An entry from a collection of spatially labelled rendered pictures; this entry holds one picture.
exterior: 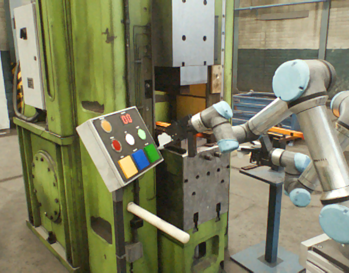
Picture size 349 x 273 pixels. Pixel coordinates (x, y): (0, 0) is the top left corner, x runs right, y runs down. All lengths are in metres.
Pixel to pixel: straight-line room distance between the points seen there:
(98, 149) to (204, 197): 0.87
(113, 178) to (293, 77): 0.72
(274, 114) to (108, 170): 0.64
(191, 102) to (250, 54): 8.61
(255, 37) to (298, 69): 9.70
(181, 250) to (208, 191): 0.37
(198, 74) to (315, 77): 0.92
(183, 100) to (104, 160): 1.10
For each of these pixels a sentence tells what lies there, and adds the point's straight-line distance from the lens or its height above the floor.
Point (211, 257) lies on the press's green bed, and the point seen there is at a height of 0.16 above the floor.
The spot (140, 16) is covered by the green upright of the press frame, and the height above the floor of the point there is 1.61.
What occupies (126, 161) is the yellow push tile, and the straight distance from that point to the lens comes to 1.34.
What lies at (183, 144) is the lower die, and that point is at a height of 0.95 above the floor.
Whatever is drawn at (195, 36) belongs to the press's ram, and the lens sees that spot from 1.84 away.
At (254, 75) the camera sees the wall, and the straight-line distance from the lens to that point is 10.72.
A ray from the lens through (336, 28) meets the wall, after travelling 9.64.
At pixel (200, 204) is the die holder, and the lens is 1.98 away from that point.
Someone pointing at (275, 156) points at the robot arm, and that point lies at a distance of 1.56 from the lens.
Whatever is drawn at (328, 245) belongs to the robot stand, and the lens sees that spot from 1.28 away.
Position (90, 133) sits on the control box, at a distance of 1.32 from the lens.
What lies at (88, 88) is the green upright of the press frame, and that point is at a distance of 2.05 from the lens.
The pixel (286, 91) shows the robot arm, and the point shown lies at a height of 1.33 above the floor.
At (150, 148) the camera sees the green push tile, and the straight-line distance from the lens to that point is 1.51.
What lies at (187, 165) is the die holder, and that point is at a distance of 1.82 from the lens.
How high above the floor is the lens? 1.44
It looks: 15 degrees down
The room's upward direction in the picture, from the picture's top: 1 degrees counter-clockwise
